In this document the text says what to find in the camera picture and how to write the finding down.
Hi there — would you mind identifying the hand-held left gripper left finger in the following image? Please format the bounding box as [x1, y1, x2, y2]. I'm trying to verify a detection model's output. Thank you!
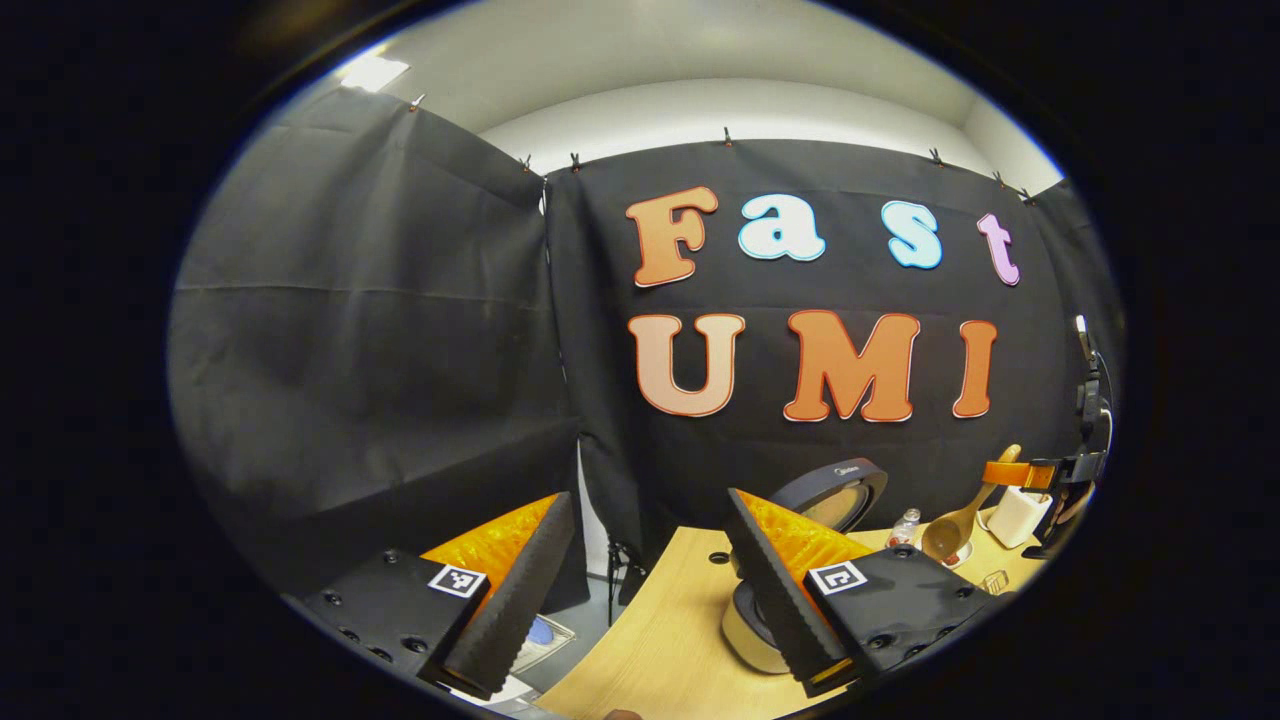
[288, 492, 576, 701]

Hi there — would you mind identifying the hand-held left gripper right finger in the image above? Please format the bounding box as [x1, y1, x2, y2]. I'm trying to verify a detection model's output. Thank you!
[724, 488, 1013, 700]

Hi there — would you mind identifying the white chopstick holder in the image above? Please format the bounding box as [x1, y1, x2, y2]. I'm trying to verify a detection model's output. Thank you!
[986, 485, 1054, 550]

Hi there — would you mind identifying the wooden spoon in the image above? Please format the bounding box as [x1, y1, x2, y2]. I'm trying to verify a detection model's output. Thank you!
[921, 443, 1024, 565]

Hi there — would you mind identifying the black rice cooker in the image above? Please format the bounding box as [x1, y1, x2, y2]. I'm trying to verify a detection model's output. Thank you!
[721, 457, 890, 675]

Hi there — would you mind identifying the white sheet with blue patch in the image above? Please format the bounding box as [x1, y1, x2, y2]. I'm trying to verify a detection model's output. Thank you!
[514, 614, 578, 672]

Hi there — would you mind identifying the black backdrop cloth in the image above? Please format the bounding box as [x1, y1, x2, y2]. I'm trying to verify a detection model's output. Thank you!
[168, 85, 1126, 616]

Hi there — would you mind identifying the ceiling light panel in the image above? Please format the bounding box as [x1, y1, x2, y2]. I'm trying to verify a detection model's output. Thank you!
[339, 54, 412, 94]

